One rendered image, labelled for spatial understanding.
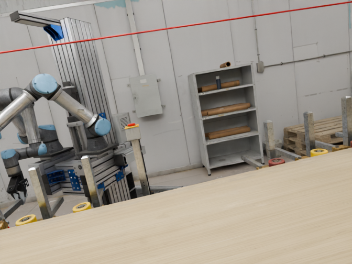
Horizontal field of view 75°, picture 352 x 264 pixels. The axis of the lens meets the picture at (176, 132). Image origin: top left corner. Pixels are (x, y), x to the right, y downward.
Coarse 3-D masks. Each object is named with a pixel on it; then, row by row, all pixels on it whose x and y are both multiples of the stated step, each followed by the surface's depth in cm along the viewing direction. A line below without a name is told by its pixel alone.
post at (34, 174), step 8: (32, 168) 112; (32, 176) 112; (40, 176) 115; (32, 184) 112; (40, 184) 113; (40, 192) 114; (40, 200) 114; (40, 208) 115; (48, 208) 116; (48, 216) 116
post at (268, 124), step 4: (268, 120) 128; (264, 124) 130; (268, 124) 127; (272, 124) 127; (264, 128) 131; (268, 128) 127; (272, 128) 128; (268, 132) 128; (272, 132) 128; (268, 136) 128; (272, 136) 129; (268, 140) 129; (272, 140) 129; (268, 144) 130; (272, 144) 129; (268, 148) 131; (272, 148) 130; (268, 152) 132; (272, 152) 130; (268, 156) 132; (272, 156) 130; (268, 160) 133; (268, 164) 134
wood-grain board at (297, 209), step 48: (192, 192) 103; (240, 192) 95; (288, 192) 88; (336, 192) 83; (0, 240) 91; (48, 240) 85; (96, 240) 80; (144, 240) 75; (192, 240) 71; (240, 240) 67; (288, 240) 63; (336, 240) 60
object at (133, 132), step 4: (136, 124) 120; (128, 128) 114; (132, 128) 114; (136, 128) 114; (128, 132) 114; (132, 132) 114; (136, 132) 115; (128, 136) 114; (132, 136) 115; (136, 136) 115; (140, 136) 115; (128, 140) 115
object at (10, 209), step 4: (20, 200) 144; (12, 204) 139; (16, 204) 139; (20, 204) 143; (8, 208) 133; (12, 208) 134; (16, 208) 138; (4, 212) 129; (8, 212) 130; (12, 212) 134; (0, 216) 124; (4, 216) 126; (0, 220) 123
